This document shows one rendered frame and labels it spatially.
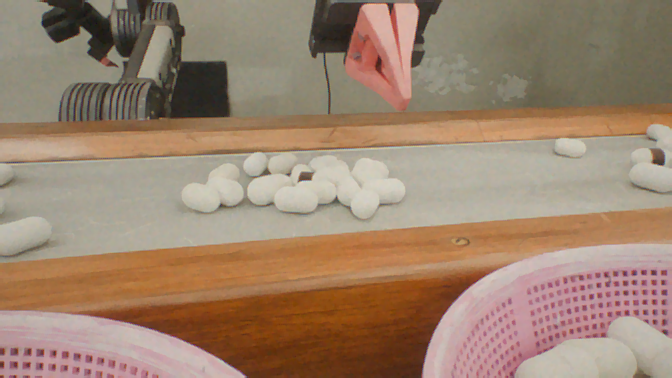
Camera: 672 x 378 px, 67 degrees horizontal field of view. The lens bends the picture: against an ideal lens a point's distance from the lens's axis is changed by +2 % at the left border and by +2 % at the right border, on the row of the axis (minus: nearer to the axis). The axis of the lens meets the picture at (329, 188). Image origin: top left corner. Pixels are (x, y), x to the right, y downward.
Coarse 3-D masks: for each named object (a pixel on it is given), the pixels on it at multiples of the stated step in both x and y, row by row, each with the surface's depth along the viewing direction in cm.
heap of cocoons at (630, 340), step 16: (624, 320) 23; (640, 320) 23; (608, 336) 23; (624, 336) 22; (640, 336) 22; (656, 336) 22; (544, 352) 20; (560, 352) 20; (576, 352) 20; (592, 352) 21; (608, 352) 21; (624, 352) 21; (640, 352) 22; (656, 352) 21; (528, 368) 20; (544, 368) 19; (560, 368) 19; (576, 368) 19; (592, 368) 20; (608, 368) 20; (624, 368) 21; (640, 368) 22; (656, 368) 21
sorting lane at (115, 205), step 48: (480, 144) 61; (528, 144) 61; (624, 144) 62; (0, 192) 42; (48, 192) 42; (96, 192) 42; (144, 192) 42; (432, 192) 42; (480, 192) 42; (528, 192) 43; (576, 192) 43; (624, 192) 43; (48, 240) 32; (96, 240) 32; (144, 240) 32; (192, 240) 32; (240, 240) 32
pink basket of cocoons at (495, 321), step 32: (544, 256) 23; (576, 256) 23; (608, 256) 24; (640, 256) 24; (480, 288) 20; (512, 288) 21; (544, 288) 23; (576, 288) 23; (608, 288) 24; (640, 288) 24; (448, 320) 18; (480, 320) 20; (512, 320) 21; (544, 320) 23; (608, 320) 24; (448, 352) 17; (480, 352) 19; (512, 352) 21
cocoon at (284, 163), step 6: (276, 156) 46; (282, 156) 47; (288, 156) 47; (294, 156) 48; (270, 162) 46; (276, 162) 46; (282, 162) 46; (288, 162) 46; (294, 162) 47; (270, 168) 46; (276, 168) 46; (282, 168) 46; (288, 168) 47
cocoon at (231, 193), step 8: (216, 176) 39; (208, 184) 39; (216, 184) 38; (224, 184) 38; (232, 184) 38; (224, 192) 37; (232, 192) 37; (240, 192) 38; (224, 200) 37; (232, 200) 37; (240, 200) 38
